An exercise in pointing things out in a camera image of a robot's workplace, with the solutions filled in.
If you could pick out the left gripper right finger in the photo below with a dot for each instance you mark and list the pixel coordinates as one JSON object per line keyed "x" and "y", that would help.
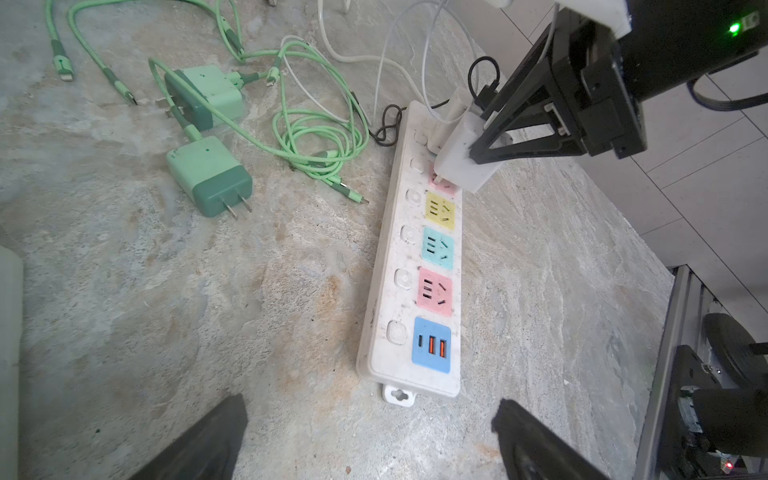
{"x": 530, "y": 450}

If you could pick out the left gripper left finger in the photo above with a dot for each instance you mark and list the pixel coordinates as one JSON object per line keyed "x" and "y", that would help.
{"x": 207, "y": 450}

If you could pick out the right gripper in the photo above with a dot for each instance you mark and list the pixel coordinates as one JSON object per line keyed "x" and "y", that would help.
{"x": 603, "y": 76}

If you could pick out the white square charger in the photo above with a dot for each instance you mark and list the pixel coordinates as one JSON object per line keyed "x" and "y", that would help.
{"x": 454, "y": 164}

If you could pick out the colourful white power strip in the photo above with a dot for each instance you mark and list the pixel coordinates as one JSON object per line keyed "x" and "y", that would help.
{"x": 411, "y": 334}

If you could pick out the green charger front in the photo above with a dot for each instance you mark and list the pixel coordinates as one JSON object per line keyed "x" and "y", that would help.
{"x": 210, "y": 175}

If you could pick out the green charger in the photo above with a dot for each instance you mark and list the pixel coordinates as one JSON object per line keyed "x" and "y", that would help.
{"x": 221, "y": 90}
{"x": 210, "y": 175}

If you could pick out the blue white power strip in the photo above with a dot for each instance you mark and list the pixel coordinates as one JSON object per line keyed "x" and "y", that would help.
{"x": 11, "y": 331}

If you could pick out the aluminium rail base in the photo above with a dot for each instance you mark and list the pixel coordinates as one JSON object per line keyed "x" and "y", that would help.
{"x": 699, "y": 424}

